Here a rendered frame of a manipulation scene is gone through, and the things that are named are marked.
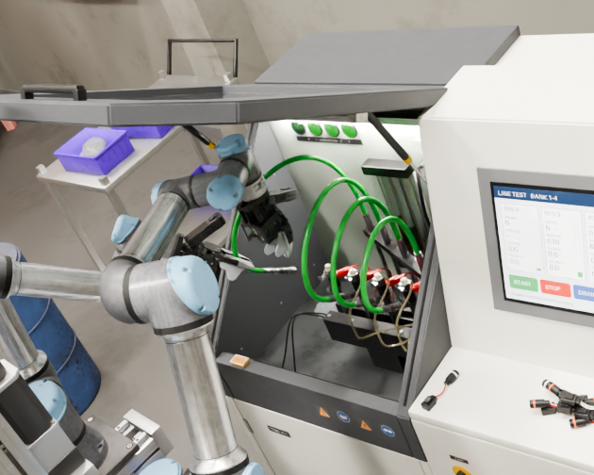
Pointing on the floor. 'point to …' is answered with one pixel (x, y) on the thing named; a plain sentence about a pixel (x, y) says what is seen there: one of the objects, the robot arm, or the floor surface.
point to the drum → (52, 340)
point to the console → (575, 120)
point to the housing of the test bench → (427, 55)
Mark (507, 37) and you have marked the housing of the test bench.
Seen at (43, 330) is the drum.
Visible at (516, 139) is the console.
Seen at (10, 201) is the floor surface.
